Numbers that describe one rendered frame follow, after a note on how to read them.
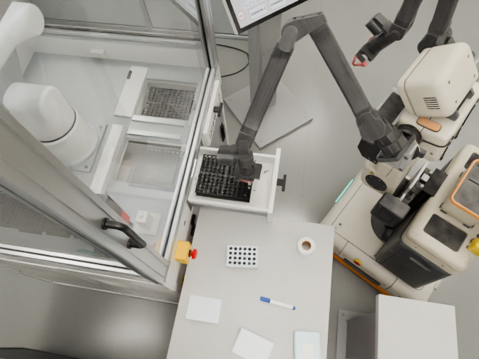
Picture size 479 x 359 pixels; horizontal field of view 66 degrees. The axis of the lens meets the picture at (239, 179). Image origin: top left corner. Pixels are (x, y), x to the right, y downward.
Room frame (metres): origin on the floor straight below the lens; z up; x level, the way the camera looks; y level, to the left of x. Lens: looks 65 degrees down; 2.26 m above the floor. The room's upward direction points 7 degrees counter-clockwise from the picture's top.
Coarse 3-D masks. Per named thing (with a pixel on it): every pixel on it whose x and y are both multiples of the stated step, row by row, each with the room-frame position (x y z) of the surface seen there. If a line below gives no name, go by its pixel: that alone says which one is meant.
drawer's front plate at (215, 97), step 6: (216, 84) 1.10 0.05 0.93; (216, 90) 1.07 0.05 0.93; (216, 96) 1.05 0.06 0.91; (210, 102) 1.01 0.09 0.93; (216, 102) 1.03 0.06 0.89; (210, 108) 0.97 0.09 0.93; (210, 114) 0.94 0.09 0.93; (216, 114) 1.00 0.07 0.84; (210, 120) 0.92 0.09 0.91; (210, 126) 0.91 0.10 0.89; (204, 132) 0.85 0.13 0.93; (210, 132) 0.89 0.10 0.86; (204, 138) 0.85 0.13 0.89
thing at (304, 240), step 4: (300, 240) 0.37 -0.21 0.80; (304, 240) 0.37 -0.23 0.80; (308, 240) 0.37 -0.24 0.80; (312, 240) 0.37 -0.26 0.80; (300, 244) 0.36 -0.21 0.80; (308, 244) 0.36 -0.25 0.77; (312, 244) 0.35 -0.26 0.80; (300, 248) 0.34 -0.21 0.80; (312, 248) 0.34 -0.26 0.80; (300, 252) 0.33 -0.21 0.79; (304, 252) 0.32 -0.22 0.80; (308, 252) 0.32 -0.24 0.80; (312, 252) 0.32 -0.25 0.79
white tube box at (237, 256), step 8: (232, 248) 0.38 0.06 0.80; (240, 248) 0.38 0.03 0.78; (248, 248) 0.37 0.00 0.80; (256, 248) 0.36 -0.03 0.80; (232, 256) 0.34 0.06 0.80; (240, 256) 0.34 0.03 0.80; (248, 256) 0.33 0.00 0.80; (256, 256) 0.33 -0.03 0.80; (232, 264) 0.31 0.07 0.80; (240, 264) 0.31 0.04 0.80; (248, 264) 0.31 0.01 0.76; (256, 264) 0.30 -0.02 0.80
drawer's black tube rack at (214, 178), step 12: (204, 156) 0.76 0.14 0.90; (216, 156) 0.75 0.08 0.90; (204, 168) 0.70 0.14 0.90; (216, 168) 0.69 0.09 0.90; (228, 168) 0.68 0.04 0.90; (204, 180) 0.64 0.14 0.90; (216, 180) 0.64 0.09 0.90; (228, 180) 0.63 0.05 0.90; (240, 180) 0.64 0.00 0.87; (204, 192) 0.59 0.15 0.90; (216, 192) 0.59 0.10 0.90; (228, 192) 0.58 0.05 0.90; (240, 192) 0.57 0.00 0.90
